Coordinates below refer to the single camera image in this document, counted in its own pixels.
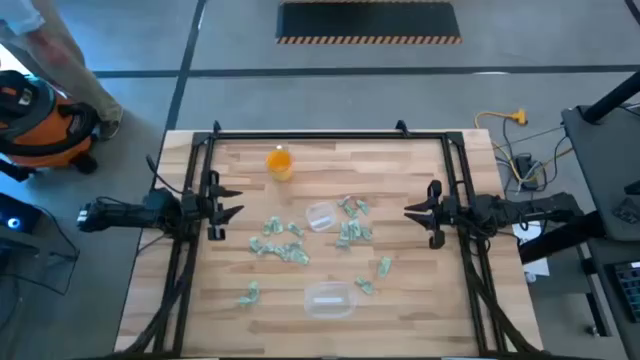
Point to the large clear plastic container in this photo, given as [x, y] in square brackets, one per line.
[330, 300]

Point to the orange plastic cup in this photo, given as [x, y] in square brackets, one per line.
[279, 162]

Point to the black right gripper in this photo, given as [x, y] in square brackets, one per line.
[452, 210]

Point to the black box blue light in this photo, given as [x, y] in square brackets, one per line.
[25, 215]

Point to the black desk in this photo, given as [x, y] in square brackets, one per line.
[605, 165]

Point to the white paper sheet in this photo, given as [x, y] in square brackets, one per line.
[539, 270]

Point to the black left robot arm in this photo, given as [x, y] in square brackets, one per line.
[120, 216]

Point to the orange black shop vacuum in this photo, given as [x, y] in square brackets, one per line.
[50, 135]

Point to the black metal table frame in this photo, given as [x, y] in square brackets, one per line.
[325, 135]

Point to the black hazard-striped floor mat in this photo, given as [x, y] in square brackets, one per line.
[367, 20]

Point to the black keyboard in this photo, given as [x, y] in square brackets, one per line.
[630, 290]

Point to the black power strip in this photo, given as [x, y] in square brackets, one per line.
[525, 167]

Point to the person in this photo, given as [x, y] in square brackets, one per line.
[70, 70]

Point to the green white stevia sweetener packet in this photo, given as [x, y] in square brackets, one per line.
[268, 248]
[295, 229]
[354, 229]
[246, 301]
[255, 244]
[344, 231]
[384, 266]
[366, 233]
[351, 210]
[362, 207]
[268, 227]
[342, 244]
[343, 201]
[283, 251]
[299, 256]
[278, 225]
[253, 289]
[365, 285]

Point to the small clear plastic container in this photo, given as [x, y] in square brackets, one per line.
[320, 220]

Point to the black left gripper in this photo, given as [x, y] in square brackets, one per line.
[200, 207]

